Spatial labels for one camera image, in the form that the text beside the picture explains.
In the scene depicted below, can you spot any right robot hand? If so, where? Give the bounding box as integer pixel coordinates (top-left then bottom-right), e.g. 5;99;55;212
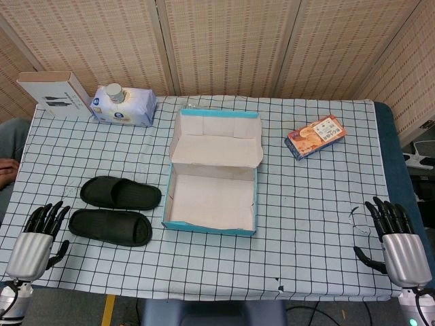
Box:
353;196;433;289

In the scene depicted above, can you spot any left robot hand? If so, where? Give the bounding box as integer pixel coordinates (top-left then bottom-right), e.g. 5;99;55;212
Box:
5;200;71;282

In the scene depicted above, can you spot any black slide sandal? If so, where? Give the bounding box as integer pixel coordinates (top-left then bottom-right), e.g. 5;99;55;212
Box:
68;208;154;247
80;175;162;211

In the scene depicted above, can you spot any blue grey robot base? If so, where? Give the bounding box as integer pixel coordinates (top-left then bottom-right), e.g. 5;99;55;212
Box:
141;298;288;326

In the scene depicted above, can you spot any teal cardboard shoe box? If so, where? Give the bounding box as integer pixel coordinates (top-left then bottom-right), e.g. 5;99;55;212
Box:
160;108;264;238

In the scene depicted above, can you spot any dark blue padded table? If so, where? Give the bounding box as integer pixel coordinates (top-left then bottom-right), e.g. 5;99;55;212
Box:
373;101;428;238

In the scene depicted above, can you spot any blue checked tablecloth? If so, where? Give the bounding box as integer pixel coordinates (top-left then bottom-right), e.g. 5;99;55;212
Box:
0;95;404;302

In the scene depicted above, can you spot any orange blue snack box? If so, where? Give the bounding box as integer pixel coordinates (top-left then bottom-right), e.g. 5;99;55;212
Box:
285;114;348;161

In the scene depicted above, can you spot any blue white tissue pack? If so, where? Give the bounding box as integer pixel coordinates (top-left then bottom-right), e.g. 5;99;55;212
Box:
89;84;158;128

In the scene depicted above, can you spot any clear plastic wrapper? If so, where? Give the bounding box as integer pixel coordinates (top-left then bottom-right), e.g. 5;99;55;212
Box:
179;98;201;111

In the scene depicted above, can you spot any woven bamboo folding screen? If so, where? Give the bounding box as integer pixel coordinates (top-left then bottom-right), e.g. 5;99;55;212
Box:
0;0;435;143

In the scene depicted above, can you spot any white cable product box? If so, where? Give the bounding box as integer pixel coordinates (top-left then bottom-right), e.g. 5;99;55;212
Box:
17;71;90;119

